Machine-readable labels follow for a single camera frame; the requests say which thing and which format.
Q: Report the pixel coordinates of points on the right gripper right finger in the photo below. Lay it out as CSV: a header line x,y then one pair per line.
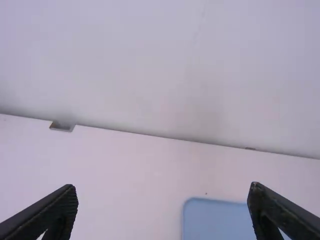
x,y
270,207

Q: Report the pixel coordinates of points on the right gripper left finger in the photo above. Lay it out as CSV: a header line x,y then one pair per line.
x,y
57,207

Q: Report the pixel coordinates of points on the blue mat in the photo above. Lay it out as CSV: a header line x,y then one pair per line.
x,y
215,220

